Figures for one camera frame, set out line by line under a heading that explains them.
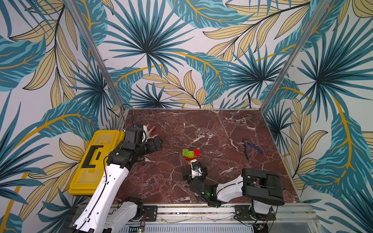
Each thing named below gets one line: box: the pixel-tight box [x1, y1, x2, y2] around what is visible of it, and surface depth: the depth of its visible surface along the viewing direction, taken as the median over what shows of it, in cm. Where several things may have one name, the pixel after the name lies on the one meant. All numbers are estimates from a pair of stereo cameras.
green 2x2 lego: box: [182, 149, 189, 156], surface depth 81 cm
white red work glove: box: [143, 124, 159, 139], surface depth 105 cm
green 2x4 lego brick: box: [185, 150, 197, 159], surface depth 83 cm
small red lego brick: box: [193, 149, 201, 157], surface depth 82 cm
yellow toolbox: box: [67, 129, 126, 196], surface depth 76 cm
